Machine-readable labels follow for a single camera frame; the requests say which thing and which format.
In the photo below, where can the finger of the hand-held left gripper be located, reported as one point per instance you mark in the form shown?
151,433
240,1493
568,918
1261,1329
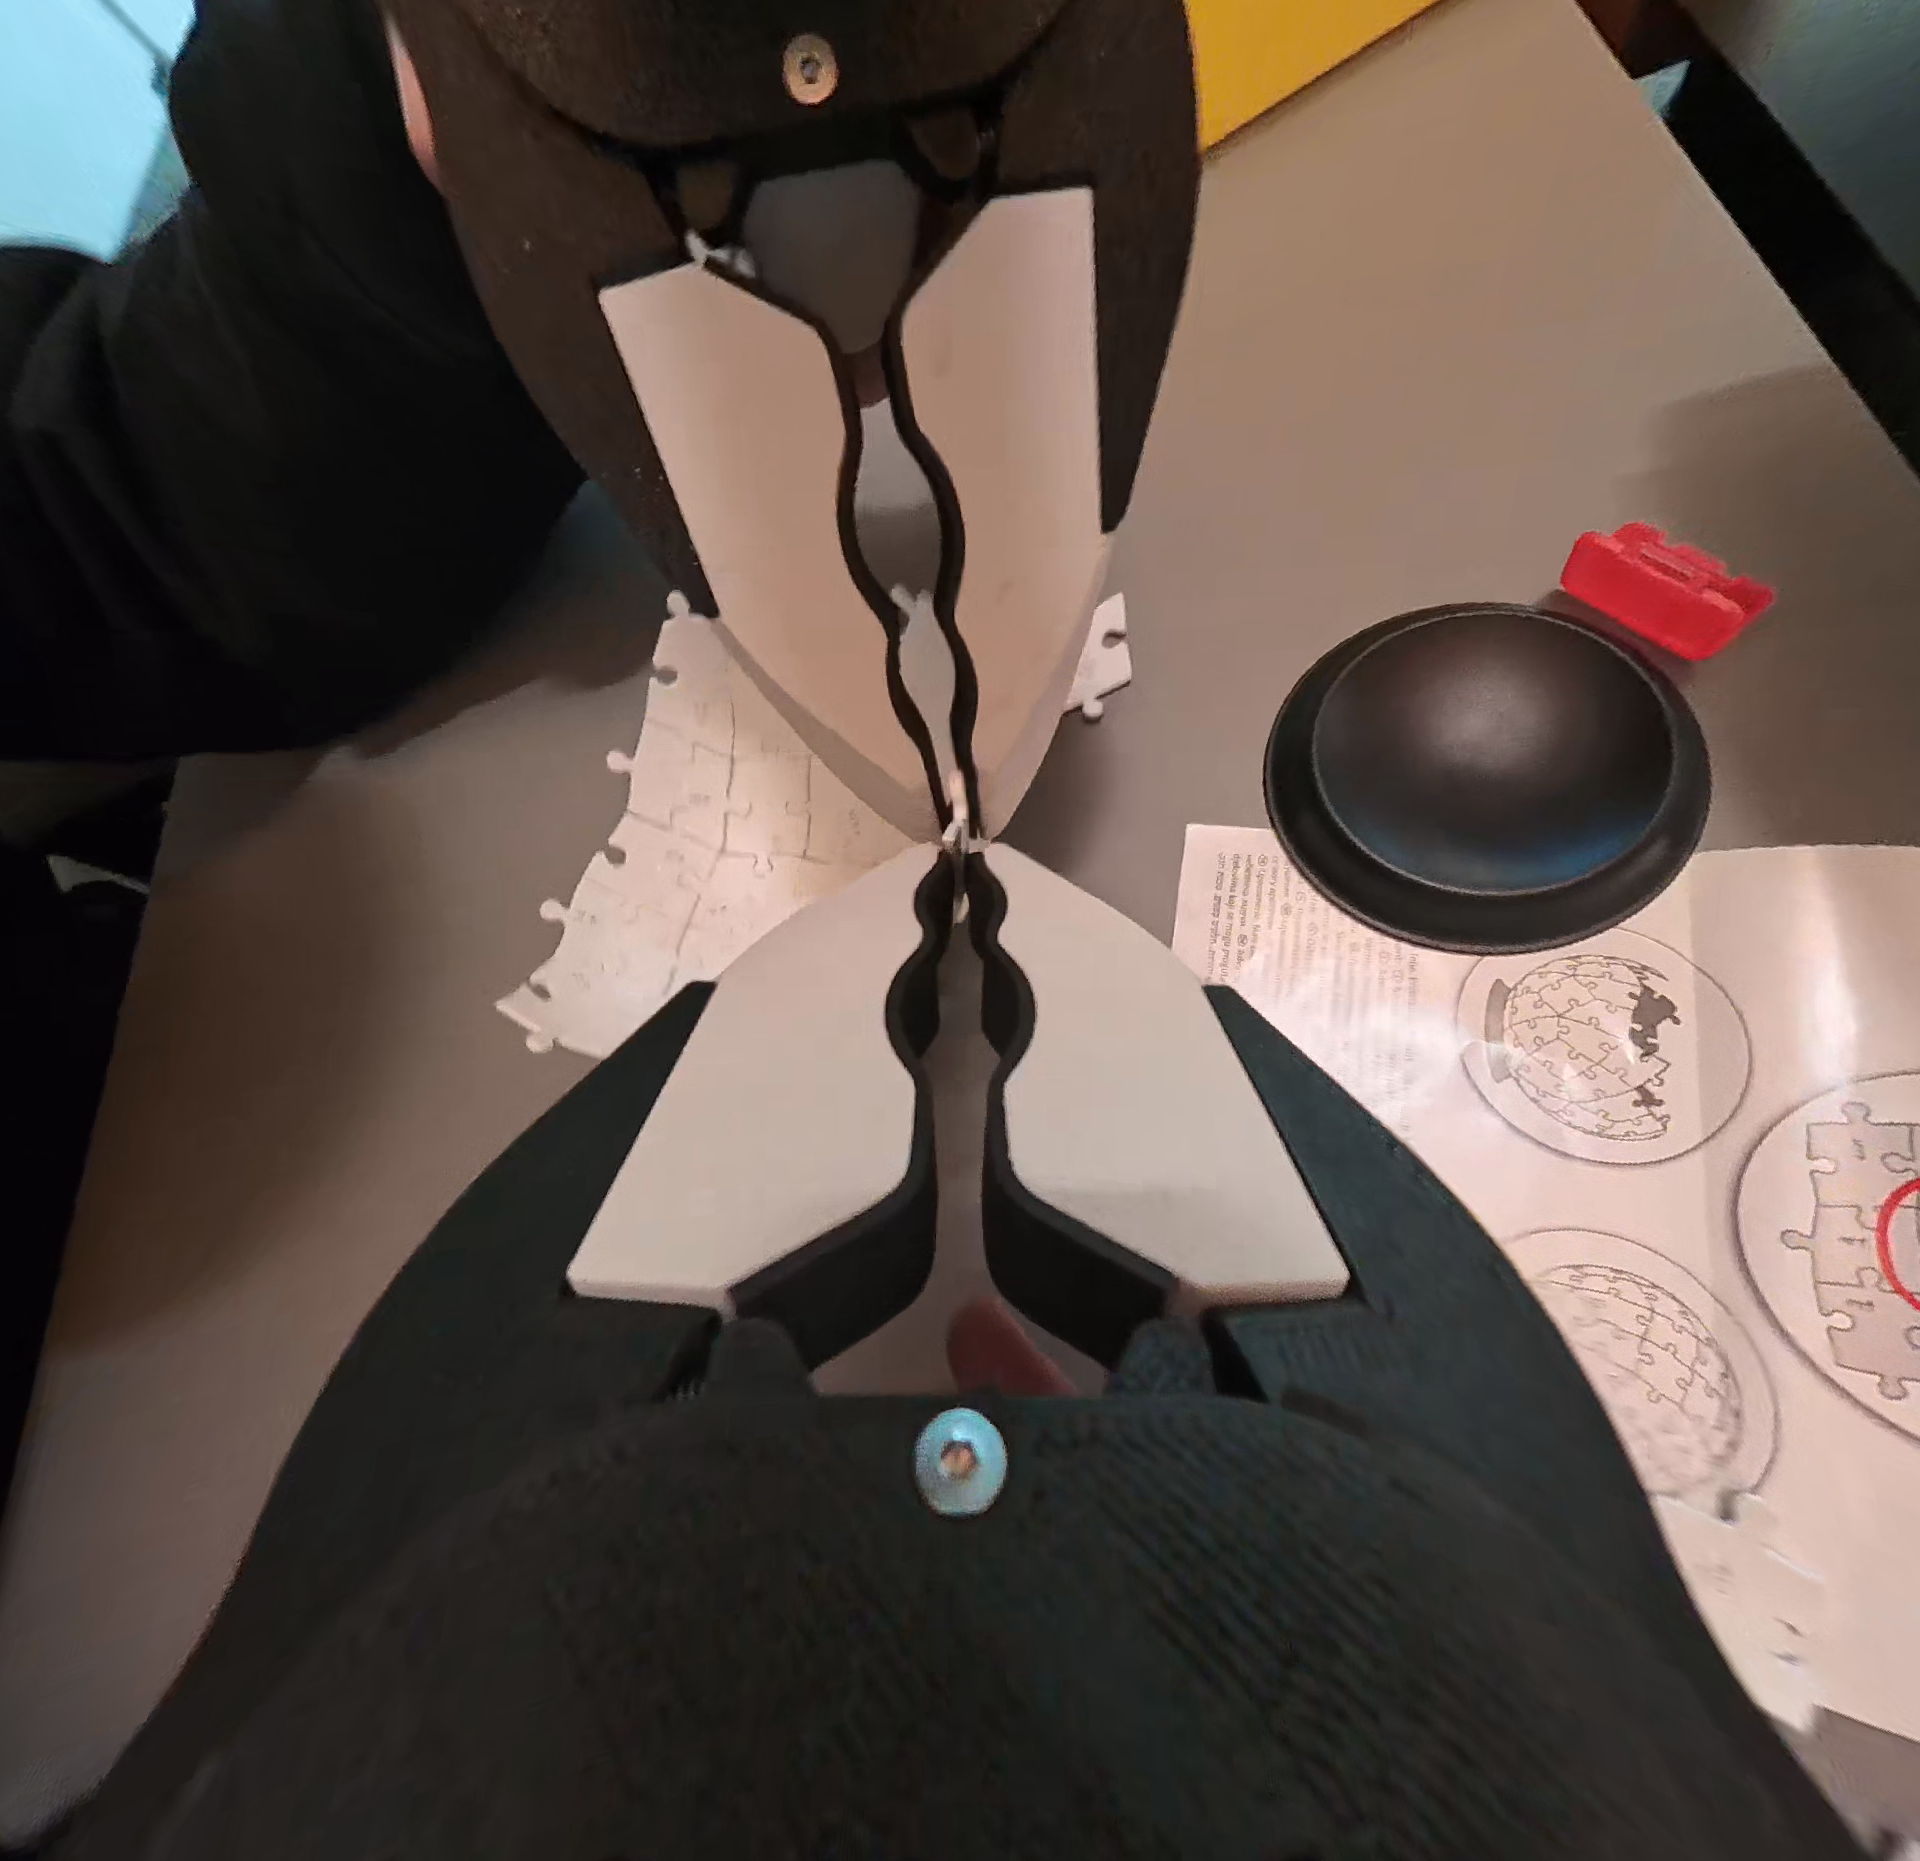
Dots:
738,450
1020,438

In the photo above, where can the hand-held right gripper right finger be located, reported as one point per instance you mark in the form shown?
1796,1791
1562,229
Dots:
1156,1142

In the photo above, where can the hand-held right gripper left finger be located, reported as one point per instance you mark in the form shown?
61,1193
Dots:
751,1142

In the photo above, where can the curved assembled white puzzle section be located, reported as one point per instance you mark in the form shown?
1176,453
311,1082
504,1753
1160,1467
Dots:
706,844

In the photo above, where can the white puzzle piece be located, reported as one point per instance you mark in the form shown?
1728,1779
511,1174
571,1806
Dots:
1101,662

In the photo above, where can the black round ball stand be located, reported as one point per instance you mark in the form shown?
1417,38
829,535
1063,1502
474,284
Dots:
1485,751

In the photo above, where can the person's right hand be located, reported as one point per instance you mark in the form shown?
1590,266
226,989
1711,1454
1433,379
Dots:
989,1352

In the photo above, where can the person's left hand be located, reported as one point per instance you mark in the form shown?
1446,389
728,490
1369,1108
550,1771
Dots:
417,136

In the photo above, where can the printed instruction sheet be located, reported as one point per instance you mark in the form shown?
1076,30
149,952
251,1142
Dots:
1501,1184

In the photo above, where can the yellow plastic bin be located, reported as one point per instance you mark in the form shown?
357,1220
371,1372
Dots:
1320,17

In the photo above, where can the red plastic clip part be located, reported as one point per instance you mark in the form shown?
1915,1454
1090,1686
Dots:
1660,588

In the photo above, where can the person's torso in black clothing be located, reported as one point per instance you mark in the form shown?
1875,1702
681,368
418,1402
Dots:
61,1142

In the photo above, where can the dark side table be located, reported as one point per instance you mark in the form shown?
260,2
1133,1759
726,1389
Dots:
1799,92

